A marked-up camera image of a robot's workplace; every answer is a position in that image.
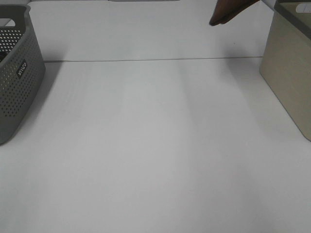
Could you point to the brown towel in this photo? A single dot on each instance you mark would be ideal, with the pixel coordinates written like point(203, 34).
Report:
point(225, 10)

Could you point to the beige storage bin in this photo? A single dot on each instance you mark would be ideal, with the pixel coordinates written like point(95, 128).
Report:
point(286, 63)

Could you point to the grey perforated plastic basket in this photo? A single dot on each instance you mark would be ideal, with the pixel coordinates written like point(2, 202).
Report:
point(22, 68)

